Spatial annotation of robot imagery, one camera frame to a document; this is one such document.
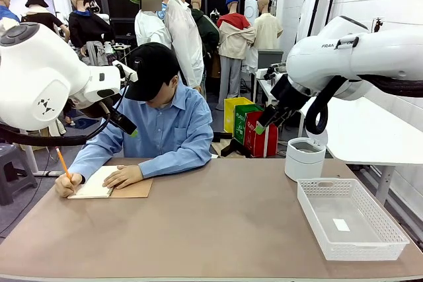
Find white work table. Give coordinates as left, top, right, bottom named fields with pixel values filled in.
left=19, top=145, right=64, bottom=178

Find large white side table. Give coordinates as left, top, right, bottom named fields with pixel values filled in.
left=298, top=96, right=423, bottom=204

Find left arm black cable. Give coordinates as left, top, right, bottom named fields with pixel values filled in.
left=0, top=76, right=132, bottom=147

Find grey plastic stool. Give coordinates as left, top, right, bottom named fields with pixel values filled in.
left=0, top=143, right=38, bottom=207

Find tall mannequin white shirt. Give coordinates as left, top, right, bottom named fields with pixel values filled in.
left=164, top=0, right=206, bottom=93

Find person in blue shirt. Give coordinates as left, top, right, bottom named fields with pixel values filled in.
left=67, top=42, right=214, bottom=180

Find mannequin black hoodie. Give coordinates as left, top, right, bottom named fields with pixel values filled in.
left=68, top=0, right=116, bottom=67

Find yellow recycling bin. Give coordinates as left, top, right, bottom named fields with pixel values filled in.
left=223, top=96, right=255, bottom=134

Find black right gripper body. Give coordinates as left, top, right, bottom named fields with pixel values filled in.
left=270, top=75, right=311, bottom=112

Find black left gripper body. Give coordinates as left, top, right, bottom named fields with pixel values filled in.
left=78, top=96, right=117, bottom=120

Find mannequin green checked hat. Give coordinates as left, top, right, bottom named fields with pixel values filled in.
left=126, top=0, right=173, bottom=50

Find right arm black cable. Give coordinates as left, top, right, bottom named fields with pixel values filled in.
left=304, top=75, right=423, bottom=136

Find mannequin blue white jacket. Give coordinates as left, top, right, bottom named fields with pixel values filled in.
left=0, top=0, right=21, bottom=29

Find red recycling bin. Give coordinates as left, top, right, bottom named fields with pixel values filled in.
left=243, top=110, right=280, bottom=159

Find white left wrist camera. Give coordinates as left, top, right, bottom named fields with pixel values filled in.
left=111, top=59, right=139, bottom=83

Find person's right forearm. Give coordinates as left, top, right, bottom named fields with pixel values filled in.
left=67, top=142, right=110, bottom=181

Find mannequin dark green hoodie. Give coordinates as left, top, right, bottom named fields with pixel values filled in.
left=190, top=0, right=221, bottom=98

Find wooden board black brackets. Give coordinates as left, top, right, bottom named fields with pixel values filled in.
left=210, top=131, right=252, bottom=159

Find grey cabinet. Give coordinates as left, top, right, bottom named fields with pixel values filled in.
left=256, top=50, right=285, bottom=71

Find mannequin black bucket hat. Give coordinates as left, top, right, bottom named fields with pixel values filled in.
left=20, top=0, right=71, bottom=44

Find small white table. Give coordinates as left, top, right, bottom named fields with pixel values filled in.
left=255, top=68, right=282, bottom=105

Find black baseball cap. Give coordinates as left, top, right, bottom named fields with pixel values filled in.
left=124, top=42, right=181, bottom=102

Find white perforated plastic basket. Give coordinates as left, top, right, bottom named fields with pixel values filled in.
left=296, top=178, right=411, bottom=262

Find spiral notebook brown cover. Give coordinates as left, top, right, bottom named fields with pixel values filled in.
left=67, top=164, right=154, bottom=200

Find person's right hand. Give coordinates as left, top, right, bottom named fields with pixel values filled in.
left=54, top=172, right=84, bottom=198

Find person's left hand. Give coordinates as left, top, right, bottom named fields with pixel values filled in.
left=102, top=164, right=144, bottom=191

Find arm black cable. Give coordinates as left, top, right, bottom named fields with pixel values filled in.
left=304, top=75, right=423, bottom=136
left=0, top=76, right=132, bottom=147

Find yellow pencil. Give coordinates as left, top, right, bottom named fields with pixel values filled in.
left=54, top=146, right=75, bottom=186

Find white oval appliance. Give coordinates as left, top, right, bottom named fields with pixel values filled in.
left=244, top=0, right=260, bottom=26

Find green recycling bin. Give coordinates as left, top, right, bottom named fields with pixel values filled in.
left=233, top=103, right=265, bottom=146

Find mannequin blue cap red jacket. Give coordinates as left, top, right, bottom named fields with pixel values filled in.
left=215, top=0, right=257, bottom=112

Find white lidded trash bin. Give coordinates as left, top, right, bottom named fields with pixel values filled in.
left=284, top=128, right=329, bottom=183

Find person's left forearm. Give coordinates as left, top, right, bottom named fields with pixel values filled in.
left=138, top=149, right=213, bottom=179

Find white label sticker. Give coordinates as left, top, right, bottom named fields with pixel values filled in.
left=332, top=218, right=351, bottom=232

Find mannequin beige shirt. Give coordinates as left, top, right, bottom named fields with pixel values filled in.
left=252, top=0, right=284, bottom=52

